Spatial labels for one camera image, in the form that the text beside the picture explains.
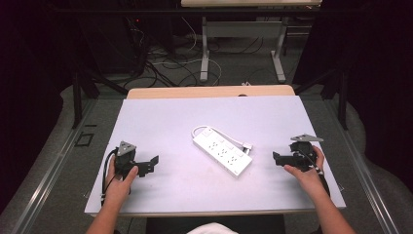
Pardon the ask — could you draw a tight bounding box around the person's left hand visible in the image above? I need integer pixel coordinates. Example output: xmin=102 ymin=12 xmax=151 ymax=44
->
xmin=104 ymin=157 xmax=140 ymax=205

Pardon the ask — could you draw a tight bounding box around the person's right hand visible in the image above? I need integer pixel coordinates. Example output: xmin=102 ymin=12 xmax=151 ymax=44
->
xmin=282 ymin=145 xmax=326 ymax=197

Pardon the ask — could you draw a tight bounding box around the white power plug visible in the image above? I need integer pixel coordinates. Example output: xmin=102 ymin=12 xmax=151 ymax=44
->
xmin=241 ymin=141 xmax=254 ymax=156

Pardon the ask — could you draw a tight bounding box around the black floor socket frame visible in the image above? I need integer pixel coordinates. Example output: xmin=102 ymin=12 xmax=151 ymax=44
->
xmin=74 ymin=132 xmax=95 ymax=148

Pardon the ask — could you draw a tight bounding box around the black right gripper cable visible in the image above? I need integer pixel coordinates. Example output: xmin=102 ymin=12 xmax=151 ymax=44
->
xmin=300 ymin=148 xmax=332 ymax=198

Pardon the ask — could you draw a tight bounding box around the aluminium floor rail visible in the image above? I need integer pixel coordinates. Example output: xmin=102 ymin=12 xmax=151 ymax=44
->
xmin=322 ymin=97 xmax=401 ymax=234
xmin=9 ymin=98 xmax=98 ymax=234

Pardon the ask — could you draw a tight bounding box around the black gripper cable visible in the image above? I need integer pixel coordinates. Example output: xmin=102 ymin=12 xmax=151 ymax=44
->
xmin=100 ymin=148 xmax=119 ymax=208
xmin=300 ymin=148 xmax=332 ymax=198

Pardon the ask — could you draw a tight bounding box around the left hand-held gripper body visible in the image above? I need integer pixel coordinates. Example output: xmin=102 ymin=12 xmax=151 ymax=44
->
xmin=113 ymin=139 xmax=140 ymax=179

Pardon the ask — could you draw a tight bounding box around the dark computer case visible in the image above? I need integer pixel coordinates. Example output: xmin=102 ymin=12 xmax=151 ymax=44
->
xmin=76 ymin=14 xmax=147 ymax=76

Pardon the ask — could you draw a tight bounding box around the wooden table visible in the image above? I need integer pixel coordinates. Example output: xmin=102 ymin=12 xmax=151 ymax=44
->
xmin=126 ymin=84 xmax=296 ymax=100

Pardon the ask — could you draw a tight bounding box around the white power strip cable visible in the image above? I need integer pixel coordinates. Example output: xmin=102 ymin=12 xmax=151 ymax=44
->
xmin=190 ymin=125 xmax=247 ymax=148

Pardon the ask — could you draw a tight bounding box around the black metal stand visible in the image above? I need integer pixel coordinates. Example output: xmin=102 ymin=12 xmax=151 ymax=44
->
xmin=71 ymin=66 xmax=130 ymax=130
xmin=292 ymin=66 xmax=350 ymax=132

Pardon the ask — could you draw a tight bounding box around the bundle of black floor cables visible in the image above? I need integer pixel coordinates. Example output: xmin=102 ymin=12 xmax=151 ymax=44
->
xmin=122 ymin=18 xmax=208 ymax=89

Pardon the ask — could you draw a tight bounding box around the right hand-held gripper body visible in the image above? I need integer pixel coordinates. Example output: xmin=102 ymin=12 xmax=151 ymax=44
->
xmin=288 ymin=133 xmax=325 ymax=173

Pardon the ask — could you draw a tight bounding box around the person's white clothing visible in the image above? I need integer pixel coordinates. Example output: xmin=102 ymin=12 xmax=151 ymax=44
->
xmin=186 ymin=221 xmax=240 ymax=234

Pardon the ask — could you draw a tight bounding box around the white power strip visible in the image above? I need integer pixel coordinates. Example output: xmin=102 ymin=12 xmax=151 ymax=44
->
xmin=192 ymin=127 xmax=254 ymax=178

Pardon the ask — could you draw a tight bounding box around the white floor cable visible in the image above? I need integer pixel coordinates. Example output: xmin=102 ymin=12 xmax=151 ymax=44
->
xmin=152 ymin=17 xmax=223 ymax=86

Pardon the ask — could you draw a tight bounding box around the white table cover board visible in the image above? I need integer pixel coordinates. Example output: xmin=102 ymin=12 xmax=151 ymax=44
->
xmin=84 ymin=95 xmax=347 ymax=217

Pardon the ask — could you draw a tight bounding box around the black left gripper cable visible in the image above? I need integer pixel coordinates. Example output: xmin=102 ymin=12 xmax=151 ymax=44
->
xmin=100 ymin=148 xmax=119 ymax=208

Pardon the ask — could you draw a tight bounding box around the dark curtain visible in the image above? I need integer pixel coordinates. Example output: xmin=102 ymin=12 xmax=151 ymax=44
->
xmin=0 ymin=0 xmax=77 ymax=214
xmin=293 ymin=0 xmax=413 ymax=193

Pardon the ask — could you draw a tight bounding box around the white desk with metal legs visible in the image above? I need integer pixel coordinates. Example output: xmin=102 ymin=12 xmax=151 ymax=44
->
xmin=180 ymin=0 xmax=323 ymax=84

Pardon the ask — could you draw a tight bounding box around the black horizontal bar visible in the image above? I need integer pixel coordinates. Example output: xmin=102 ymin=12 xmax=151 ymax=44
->
xmin=53 ymin=8 xmax=368 ymax=16

